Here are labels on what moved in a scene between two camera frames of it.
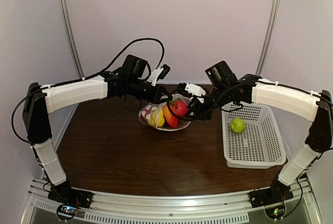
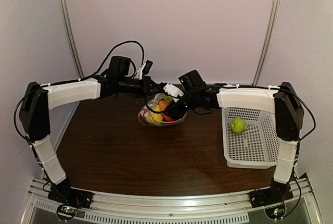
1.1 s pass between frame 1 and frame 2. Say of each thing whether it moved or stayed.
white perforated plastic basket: stayed
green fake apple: stayed
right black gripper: moved
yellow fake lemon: moved
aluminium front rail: stayed
